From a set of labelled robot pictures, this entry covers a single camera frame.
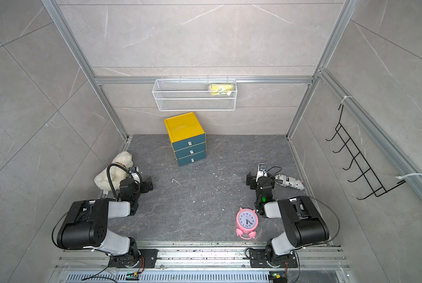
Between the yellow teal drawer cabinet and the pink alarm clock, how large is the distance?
0.40 m

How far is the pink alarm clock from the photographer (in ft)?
2.66

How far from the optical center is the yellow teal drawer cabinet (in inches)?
36.2
